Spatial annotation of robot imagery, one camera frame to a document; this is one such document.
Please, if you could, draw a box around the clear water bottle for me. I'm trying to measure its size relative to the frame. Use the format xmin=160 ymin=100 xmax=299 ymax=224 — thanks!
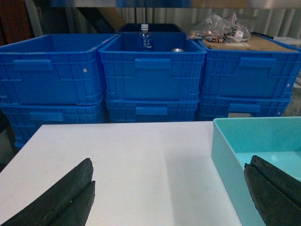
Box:
xmin=138 ymin=24 xmax=152 ymax=52

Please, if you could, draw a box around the blue crate middle top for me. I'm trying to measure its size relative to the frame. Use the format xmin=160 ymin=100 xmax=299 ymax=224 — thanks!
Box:
xmin=99 ymin=32 xmax=206 ymax=101

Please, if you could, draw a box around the blue crate middle bottom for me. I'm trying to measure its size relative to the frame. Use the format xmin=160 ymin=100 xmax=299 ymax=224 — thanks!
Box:
xmin=106 ymin=99 xmax=198 ymax=123

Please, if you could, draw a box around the clear plastic bag of parts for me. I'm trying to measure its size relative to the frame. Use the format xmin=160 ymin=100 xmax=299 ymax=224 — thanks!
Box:
xmin=188 ymin=12 xmax=252 ymax=43

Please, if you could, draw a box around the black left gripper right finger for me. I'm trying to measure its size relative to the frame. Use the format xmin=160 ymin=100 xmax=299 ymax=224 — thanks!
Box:
xmin=244 ymin=155 xmax=301 ymax=226

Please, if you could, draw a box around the teal plastic box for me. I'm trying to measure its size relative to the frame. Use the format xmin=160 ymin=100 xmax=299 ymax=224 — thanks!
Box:
xmin=211 ymin=117 xmax=301 ymax=226

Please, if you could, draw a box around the dark blue rear crate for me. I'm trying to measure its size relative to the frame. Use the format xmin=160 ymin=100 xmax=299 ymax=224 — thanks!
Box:
xmin=116 ymin=23 xmax=183 ymax=33

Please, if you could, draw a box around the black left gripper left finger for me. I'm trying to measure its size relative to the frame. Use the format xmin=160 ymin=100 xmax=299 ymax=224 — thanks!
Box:
xmin=2 ymin=158 xmax=95 ymax=226

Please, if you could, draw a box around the blue crate right bottom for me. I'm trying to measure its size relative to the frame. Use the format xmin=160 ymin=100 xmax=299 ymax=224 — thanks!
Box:
xmin=194 ymin=97 xmax=291 ymax=121

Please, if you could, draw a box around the blue crate left top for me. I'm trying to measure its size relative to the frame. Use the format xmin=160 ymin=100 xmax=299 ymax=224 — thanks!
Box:
xmin=0 ymin=34 xmax=114 ymax=105

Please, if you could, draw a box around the cardboard sheet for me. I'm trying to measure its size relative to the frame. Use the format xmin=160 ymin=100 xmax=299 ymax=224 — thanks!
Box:
xmin=200 ymin=35 xmax=297 ymax=52

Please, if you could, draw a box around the metal can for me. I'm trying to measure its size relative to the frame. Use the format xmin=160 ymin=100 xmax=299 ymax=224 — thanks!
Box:
xmin=171 ymin=48 xmax=185 ymax=53

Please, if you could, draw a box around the blue crate left bottom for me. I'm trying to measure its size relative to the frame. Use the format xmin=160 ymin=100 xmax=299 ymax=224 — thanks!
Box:
xmin=0 ymin=100 xmax=106 ymax=150

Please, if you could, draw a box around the blue crate right top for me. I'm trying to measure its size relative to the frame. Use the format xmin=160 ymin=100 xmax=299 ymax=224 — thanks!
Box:
xmin=198 ymin=36 xmax=301 ymax=100

